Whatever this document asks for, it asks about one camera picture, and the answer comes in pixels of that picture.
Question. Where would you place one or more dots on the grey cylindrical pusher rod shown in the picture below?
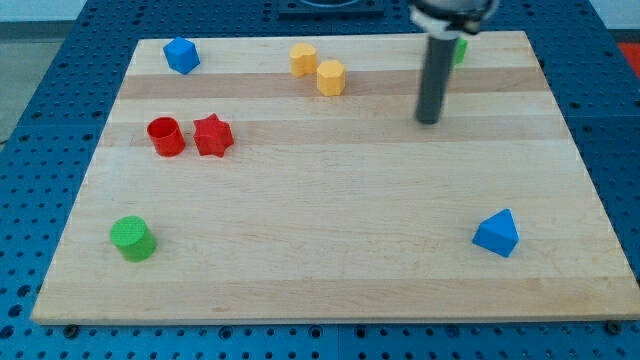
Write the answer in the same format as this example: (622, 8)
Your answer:
(438, 63)

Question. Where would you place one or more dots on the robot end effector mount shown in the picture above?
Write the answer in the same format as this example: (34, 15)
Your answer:
(451, 18)

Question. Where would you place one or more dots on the green star block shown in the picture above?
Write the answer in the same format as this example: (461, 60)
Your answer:
(460, 51)

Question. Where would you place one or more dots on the red star block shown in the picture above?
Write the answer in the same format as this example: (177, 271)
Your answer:
(212, 136)

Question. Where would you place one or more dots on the yellow octagon block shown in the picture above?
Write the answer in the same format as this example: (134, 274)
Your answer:
(331, 78)

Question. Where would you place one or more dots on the yellow heart block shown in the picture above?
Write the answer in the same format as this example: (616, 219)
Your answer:
(303, 59)

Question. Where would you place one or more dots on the blue triangle block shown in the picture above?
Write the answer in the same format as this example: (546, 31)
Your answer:
(498, 234)

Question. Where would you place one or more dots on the wooden board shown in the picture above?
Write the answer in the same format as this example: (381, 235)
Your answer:
(339, 209)

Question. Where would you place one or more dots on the blue cube block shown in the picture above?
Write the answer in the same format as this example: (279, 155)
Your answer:
(181, 55)

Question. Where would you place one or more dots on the red cylinder block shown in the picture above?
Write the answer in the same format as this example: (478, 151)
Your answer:
(166, 136)

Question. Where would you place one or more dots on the green cylinder block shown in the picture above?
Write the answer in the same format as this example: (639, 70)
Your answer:
(133, 238)

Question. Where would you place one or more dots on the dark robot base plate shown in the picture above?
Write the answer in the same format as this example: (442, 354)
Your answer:
(290, 8)

